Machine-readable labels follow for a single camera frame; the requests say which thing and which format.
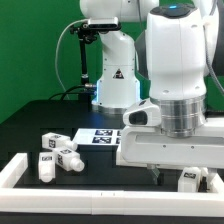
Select white square tabletop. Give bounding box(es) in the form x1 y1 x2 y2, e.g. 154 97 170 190
116 146 147 168

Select black camera stand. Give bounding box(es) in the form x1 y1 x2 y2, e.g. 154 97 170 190
70 23 97 100

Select grey mounted camera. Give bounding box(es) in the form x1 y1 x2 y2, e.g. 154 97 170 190
83 17 121 32

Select black cables on table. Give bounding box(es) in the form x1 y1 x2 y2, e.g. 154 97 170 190
49 84 98 101

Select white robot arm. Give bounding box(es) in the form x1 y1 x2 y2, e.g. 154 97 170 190
80 0 224 184

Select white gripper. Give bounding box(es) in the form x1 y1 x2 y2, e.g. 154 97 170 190
121 118 224 192

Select white tag base sheet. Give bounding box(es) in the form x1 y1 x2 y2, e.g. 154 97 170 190
73 128 121 145

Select white U-shaped fence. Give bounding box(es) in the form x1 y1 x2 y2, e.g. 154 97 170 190
0 153 224 217

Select white camera cable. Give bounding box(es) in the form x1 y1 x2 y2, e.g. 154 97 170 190
54 18 89 100

